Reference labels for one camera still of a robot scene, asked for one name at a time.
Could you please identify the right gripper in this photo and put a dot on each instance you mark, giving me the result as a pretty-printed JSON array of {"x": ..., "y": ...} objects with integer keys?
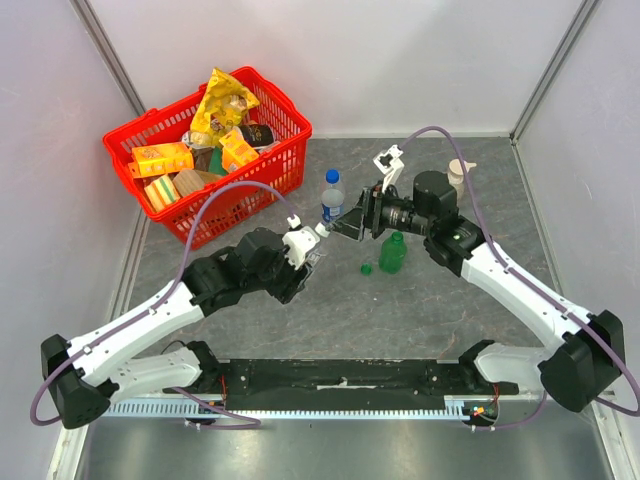
[{"x": 375, "y": 215}]

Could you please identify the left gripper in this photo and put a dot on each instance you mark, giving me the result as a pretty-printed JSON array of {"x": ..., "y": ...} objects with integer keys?
[{"x": 294, "y": 282}]

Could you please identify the blue cap drink bottle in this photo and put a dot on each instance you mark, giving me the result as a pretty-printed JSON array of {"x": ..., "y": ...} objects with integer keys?
[{"x": 332, "y": 196}]

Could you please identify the white blue bottle cap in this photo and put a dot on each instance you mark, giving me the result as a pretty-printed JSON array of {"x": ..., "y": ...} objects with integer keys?
[{"x": 322, "y": 230}]

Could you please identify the clear Pocari Sweat bottle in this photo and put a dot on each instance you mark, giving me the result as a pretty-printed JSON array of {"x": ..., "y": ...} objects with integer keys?
[{"x": 318, "y": 251}]

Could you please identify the green plastic bottle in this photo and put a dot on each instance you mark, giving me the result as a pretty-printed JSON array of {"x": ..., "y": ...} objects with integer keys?
[{"x": 393, "y": 253}]

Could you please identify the green bottle cap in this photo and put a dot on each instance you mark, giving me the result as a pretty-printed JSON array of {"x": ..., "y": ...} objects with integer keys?
[{"x": 366, "y": 269}]

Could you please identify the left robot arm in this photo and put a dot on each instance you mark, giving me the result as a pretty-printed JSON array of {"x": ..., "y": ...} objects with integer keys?
[{"x": 88, "y": 374}]

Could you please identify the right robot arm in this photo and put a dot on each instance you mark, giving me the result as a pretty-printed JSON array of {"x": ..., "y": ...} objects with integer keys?
[{"x": 581, "y": 353}]

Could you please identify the beige pump dispenser bottle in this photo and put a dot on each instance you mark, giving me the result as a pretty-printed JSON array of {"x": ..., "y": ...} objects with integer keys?
[{"x": 456, "y": 176}]

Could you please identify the dark round can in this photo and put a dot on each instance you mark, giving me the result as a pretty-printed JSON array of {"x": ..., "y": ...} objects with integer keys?
[{"x": 257, "y": 136}]

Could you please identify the orange snack box right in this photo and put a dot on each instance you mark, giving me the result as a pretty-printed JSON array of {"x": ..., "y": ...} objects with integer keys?
[{"x": 236, "y": 151}]

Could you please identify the orange snack box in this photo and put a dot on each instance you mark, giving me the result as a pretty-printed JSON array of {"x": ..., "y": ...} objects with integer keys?
[
  {"x": 160, "y": 159},
  {"x": 236, "y": 151}
]

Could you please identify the brown wooden block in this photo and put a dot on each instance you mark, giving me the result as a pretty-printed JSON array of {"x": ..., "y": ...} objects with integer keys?
[{"x": 188, "y": 181}]

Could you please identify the striped sponge block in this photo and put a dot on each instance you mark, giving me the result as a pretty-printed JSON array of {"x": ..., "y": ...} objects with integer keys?
[{"x": 161, "y": 193}]

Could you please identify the yellow snack bag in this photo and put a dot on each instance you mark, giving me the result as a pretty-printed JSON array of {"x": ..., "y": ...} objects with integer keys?
[{"x": 224, "y": 105}]

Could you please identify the orange snack box left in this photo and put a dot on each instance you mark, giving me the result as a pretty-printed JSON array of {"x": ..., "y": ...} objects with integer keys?
[{"x": 160, "y": 159}]

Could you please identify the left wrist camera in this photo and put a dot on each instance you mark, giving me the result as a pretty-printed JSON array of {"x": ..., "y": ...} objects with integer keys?
[{"x": 300, "y": 241}]

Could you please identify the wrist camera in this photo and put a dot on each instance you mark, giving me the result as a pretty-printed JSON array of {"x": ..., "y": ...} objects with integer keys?
[
  {"x": 300, "y": 241},
  {"x": 390, "y": 165}
]

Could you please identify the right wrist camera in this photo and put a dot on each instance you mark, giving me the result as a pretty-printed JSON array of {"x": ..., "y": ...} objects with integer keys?
[{"x": 390, "y": 165}]

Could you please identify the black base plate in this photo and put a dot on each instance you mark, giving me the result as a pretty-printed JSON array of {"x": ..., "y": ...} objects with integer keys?
[{"x": 346, "y": 385}]

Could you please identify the white cable duct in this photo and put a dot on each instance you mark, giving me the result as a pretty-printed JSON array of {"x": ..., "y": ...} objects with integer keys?
[{"x": 180, "y": 407}]

